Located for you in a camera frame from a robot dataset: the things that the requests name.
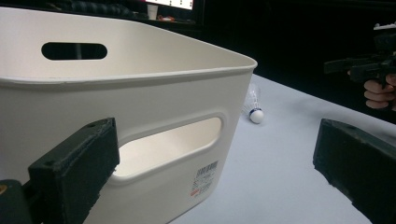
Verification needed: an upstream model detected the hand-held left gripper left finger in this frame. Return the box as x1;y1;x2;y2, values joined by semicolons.
27;117;120;224

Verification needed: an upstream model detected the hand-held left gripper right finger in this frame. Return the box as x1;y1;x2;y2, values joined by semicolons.
313;118;396;224

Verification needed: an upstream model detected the white paper cup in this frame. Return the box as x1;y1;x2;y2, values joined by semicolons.
147;4;159;21

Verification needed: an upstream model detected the white plastic storage bin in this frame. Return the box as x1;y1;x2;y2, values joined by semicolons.
0;7;259;224

